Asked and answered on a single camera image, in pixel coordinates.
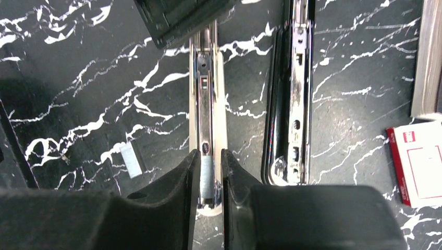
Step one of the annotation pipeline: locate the beige stapler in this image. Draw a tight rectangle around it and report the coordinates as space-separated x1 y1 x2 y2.
189 21 228 217

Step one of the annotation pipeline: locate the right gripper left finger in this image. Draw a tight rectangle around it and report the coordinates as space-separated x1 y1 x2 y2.
1 149 201 249

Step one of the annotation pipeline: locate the black stapler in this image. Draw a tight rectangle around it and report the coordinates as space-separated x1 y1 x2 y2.
261 0 315 186

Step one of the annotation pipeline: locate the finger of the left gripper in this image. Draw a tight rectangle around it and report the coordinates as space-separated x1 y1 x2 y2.
134 0 237 49

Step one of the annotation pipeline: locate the dark paperback book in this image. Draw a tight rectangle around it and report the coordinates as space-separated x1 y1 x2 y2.
410 1 441 121

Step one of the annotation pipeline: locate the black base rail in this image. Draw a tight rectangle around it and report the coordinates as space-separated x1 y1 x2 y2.
1 104 39 189

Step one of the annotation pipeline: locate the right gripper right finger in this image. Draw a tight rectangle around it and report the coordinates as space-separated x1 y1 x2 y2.
221 149 408 249

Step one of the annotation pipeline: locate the staple strip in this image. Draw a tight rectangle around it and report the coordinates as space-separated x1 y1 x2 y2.
200 156 215 199
120 142 143 179

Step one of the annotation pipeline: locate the red white staple box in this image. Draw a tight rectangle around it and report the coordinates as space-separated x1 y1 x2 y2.
386 121 441 208

